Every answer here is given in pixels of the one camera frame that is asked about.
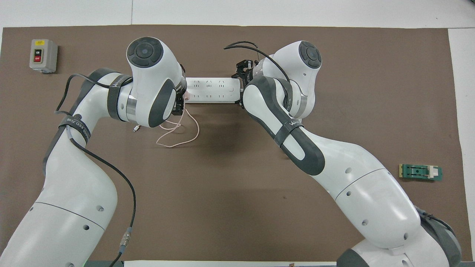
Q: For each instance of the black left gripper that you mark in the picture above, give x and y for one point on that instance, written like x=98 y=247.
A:
x=179 y=105

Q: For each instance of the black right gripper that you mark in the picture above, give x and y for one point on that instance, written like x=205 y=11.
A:
x=246 y=70

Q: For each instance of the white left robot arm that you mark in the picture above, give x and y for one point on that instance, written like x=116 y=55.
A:
x=74 y=193

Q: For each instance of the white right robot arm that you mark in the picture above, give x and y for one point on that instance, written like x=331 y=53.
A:
x=371 y=196

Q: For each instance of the brown paper mat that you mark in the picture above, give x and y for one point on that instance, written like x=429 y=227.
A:
x=230 y=200

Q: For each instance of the green circuit board fixture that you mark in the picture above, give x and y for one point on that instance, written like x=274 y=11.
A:
x=419 y=172

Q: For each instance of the grey on-off switch box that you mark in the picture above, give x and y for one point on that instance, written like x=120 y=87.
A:
x=43 y=55

